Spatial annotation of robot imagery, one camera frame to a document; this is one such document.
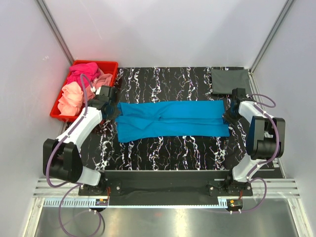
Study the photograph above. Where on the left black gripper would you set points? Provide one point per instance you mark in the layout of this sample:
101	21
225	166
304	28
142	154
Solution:
108	116

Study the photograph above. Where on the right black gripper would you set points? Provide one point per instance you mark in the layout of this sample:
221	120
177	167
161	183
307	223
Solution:
228	119

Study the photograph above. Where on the blue t shirt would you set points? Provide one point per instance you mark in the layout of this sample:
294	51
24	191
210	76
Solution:
171	118

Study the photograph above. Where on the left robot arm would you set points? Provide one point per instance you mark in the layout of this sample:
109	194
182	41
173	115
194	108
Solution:
62	162

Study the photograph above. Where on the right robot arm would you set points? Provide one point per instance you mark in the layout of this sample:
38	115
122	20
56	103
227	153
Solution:
264	142

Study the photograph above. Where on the dusty pink t shirt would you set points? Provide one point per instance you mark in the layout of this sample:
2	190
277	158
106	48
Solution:
89	91

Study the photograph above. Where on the folded dark grey t shirt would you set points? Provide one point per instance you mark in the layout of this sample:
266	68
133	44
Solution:
223	82

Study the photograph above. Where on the peach t shirt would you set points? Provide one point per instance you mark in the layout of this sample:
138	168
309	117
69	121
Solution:
70	102

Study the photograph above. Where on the red plastic bin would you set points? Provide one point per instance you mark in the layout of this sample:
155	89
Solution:
106	67

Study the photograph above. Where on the hot pink t shirt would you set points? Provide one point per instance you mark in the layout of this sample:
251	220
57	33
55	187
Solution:
91	70

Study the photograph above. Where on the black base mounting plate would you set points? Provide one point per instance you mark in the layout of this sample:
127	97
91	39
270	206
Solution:
167	188

